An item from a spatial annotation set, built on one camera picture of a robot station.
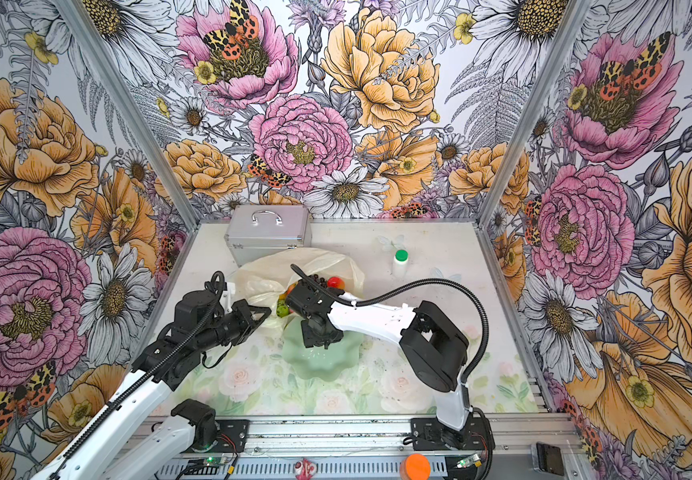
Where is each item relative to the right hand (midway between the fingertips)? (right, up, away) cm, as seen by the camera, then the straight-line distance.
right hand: (320, 347), depth 84 cm
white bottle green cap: (+24, +22, +16) cm, 37 cm away
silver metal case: (-23, +33, +16) cm, 43 cm away
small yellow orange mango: (+3, +16, +15) cm, 23 cm away
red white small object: (-2, -21, -17) cm, 27 cm away
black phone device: (+54, -21, -14) cm, 60 cm away
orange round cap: (+22, -18, -21) cm, 35 cm away
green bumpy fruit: (-9, +12, -5) cm, 16 cm away
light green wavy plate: (+1, -5, +2) cm, 6 cm away
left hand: (-11, +10, -8) cm, 17 cm away
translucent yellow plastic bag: (-14, +19, -1) cm, 24 cm away
